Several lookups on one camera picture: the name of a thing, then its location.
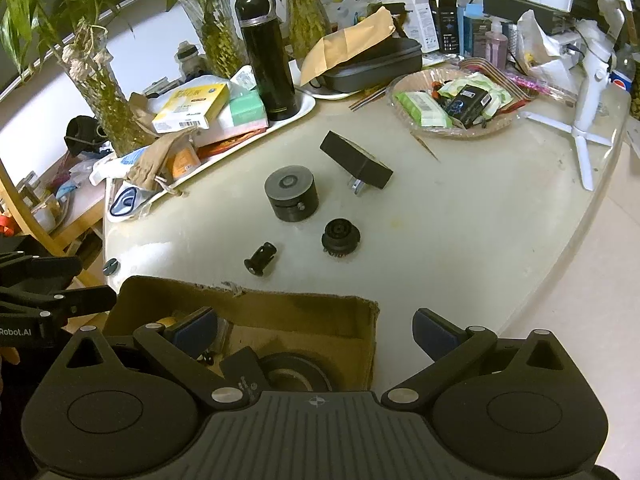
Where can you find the small clear bottle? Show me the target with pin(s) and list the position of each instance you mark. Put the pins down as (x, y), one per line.
(190, 57)

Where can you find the brown paper bag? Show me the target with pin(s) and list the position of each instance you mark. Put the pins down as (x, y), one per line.
(155, 160)

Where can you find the glass vase with plant stems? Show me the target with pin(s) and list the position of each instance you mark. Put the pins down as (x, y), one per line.
(107, 105)
(215, 35)
(307, 25)

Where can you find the black rectangular block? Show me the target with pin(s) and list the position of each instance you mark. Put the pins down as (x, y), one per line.
(245, 370)

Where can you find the yellow cardboard box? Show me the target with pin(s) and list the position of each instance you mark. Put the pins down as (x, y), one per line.
(192, 105)

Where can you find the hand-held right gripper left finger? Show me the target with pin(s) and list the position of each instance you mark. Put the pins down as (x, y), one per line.
(197, 331)

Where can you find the black toothed knob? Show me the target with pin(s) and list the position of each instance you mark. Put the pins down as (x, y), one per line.
(341, 237)

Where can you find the small black cylinder part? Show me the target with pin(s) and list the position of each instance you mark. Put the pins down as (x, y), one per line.
(262, 256)

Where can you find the black cylinder speaker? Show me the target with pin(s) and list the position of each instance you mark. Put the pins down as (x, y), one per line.
(292, 200)

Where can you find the wooden chopsticks pair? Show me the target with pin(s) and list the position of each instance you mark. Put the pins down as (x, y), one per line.
(367, 98)

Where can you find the pink striped sticks bundle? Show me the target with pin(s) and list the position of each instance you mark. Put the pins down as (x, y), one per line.
(530, 85)

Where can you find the wooden side cabinet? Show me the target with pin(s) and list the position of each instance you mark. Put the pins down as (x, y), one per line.
(82, 210)

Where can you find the pink liquid bottle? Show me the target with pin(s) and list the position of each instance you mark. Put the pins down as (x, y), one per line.
(495, 47)

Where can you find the orange packet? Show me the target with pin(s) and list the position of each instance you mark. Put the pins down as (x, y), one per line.
(185, 160)

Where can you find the blue product box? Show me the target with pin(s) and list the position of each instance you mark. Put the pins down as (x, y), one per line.
(475, 30)

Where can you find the green wipes packet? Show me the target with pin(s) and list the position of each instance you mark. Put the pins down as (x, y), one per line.
(425, 110)

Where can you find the green tissue pack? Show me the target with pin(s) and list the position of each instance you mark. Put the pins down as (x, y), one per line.
(245, 107)

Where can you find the white serving tray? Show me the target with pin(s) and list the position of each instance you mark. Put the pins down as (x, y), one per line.
(306, 106)

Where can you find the black glossy packet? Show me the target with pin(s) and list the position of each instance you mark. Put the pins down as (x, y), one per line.
(467, 105)

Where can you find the dark grey hard case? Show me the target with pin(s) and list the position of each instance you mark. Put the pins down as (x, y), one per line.
(370, 67)

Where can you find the black power adapter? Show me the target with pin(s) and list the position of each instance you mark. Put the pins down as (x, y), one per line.
(350, 155)

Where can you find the white blue packet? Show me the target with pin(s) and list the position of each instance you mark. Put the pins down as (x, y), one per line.
(112, 167)

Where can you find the cola bottle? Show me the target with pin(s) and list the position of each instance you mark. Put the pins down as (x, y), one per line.
(620, 80)

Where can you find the black tape roll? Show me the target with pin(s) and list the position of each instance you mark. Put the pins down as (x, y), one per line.
(320, 367)

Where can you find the brown paper envelope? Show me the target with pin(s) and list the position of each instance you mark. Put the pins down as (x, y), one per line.
(345, 45)

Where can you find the white product boxes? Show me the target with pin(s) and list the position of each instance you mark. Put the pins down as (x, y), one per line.
(417, 15)

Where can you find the black product box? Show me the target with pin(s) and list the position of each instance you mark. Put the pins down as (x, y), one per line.
(448, 25)

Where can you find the black cloth bag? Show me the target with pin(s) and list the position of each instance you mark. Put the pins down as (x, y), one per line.
(82, 132)

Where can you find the black thermos bottle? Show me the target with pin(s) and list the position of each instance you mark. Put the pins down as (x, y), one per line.
(267, 60)

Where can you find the white oval plate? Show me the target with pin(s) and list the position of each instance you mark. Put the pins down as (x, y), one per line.
(320, 94)

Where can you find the white plastic bag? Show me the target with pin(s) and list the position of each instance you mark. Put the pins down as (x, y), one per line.
(537, 45)

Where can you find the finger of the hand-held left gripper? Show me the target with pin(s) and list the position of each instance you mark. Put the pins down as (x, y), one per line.
(45, 270)
(75, 302)

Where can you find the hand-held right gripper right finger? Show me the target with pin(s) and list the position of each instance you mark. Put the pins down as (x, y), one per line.
(432, 335)

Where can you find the light green sachets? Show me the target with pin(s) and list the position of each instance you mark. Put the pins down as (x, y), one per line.
(495, 92)

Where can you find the brown cardboard box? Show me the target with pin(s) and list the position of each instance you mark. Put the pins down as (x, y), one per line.
(300, 310)

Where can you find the woven basket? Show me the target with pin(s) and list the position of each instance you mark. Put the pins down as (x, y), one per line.
(450, 132)

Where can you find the white gimbal tripod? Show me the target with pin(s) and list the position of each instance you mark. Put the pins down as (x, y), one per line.
(587, 105)

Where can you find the person's left hand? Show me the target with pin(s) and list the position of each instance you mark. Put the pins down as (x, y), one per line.
(9, 355)

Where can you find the clear wrapped white packet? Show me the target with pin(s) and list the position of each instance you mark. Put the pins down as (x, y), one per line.
(244, 79)

